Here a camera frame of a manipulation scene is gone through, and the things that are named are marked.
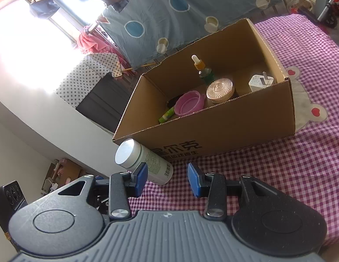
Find cluttered wooden shelf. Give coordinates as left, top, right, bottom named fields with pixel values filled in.
left=41, top=158, right=88, bottom=197

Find beige bag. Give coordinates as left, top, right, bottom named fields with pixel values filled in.
left=287, top=0, right=317, bottom=15

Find dark cabinet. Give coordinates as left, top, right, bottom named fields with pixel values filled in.
left=76, top=74, right=140, bottom=134

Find cardboard box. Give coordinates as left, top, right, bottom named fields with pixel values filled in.
left=113, top=18, right=296, bottom=159

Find green dropper bottle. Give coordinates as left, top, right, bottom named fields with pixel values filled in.
left=191, top=55, right=215, bottom=86

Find white lidded pill bottle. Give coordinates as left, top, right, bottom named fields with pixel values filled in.
left=115, top=139, right=174, bottom=185

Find pink hanging clothes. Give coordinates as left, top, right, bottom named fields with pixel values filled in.
left=78, top=23, right=116, bottom=53

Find black cylinder bottle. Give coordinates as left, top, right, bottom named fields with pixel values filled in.
left=167, top=95, right=185, bottom=107

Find gold lidded jar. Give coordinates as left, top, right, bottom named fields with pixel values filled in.
left=206, top=78, right=235, bottom=104

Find purple checked tablecloth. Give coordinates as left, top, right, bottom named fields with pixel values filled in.
left=128, top=14, right=339, bottom=247

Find blue blanket with shapes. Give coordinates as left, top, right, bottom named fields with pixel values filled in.
left=100, top=0, right=282, bottom=67

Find yellow pole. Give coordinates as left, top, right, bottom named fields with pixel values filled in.
left=123, top=63, right=156, bottom=73

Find pink collapsible cup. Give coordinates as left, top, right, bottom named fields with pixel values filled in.
left=175, top=91, right=206, bottom=115

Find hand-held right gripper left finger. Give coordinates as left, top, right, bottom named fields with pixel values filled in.
left=57, top=162, right=148, bottom=221

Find green tube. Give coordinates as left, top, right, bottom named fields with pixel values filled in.
left=158, top=106, right=177, bottom=124

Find white polka dot cloth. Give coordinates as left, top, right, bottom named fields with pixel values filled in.
left=56, top=53, right=123, bottom=107

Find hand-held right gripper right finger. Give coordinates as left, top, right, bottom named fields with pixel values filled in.
left=187, top=163, right=290, bottom=221

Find dark blue hanging cloth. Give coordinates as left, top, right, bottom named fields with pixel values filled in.
left=30, top=0, right=59, bottom=19

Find white charger plug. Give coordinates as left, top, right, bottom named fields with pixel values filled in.
left=249, top=72, right=276, bottom=93

